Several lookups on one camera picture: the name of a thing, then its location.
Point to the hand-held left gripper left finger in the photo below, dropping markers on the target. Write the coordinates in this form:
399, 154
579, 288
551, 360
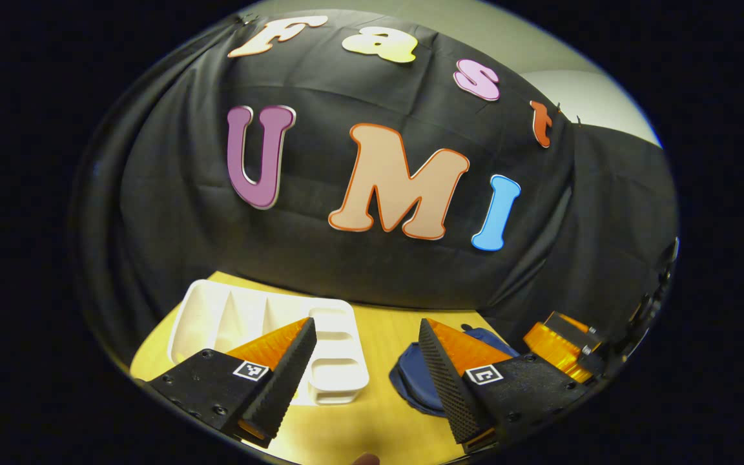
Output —
285, 381

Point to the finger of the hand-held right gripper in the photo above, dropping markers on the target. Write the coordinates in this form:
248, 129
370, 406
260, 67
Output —
559, 352
572, 329

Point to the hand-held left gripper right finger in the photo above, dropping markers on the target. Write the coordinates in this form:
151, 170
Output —
449, 387

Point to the blue schoolbag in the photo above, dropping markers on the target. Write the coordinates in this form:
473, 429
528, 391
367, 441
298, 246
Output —
411, 381

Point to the white plastic bookshelf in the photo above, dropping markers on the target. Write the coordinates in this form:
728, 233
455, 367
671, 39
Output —
217, 316

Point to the black backdrop cloth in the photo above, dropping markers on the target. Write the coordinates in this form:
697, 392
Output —
346, 271

